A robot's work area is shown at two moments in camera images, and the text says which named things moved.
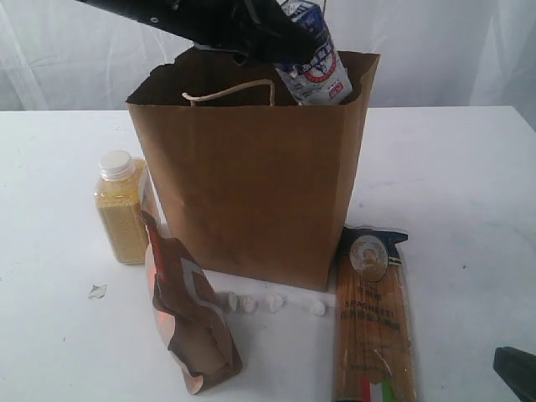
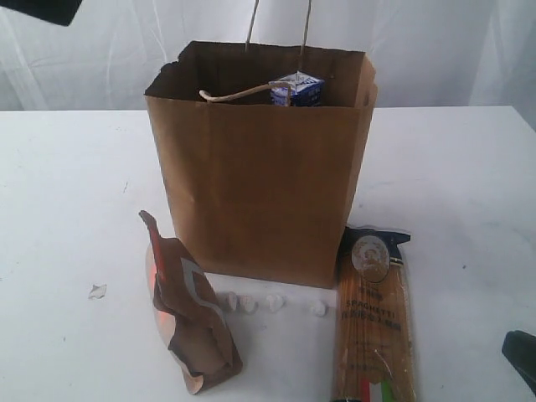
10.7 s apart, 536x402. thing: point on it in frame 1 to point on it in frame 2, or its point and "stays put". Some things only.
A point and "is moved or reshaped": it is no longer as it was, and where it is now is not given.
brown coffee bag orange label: [198, 329] stays put
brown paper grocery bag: [255, 185] stays put
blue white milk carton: [322, 79] is moved or reshaped
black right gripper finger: [517, 368] to [519, 347]
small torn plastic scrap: [98, 291] stays put
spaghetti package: [373, 353] stays put
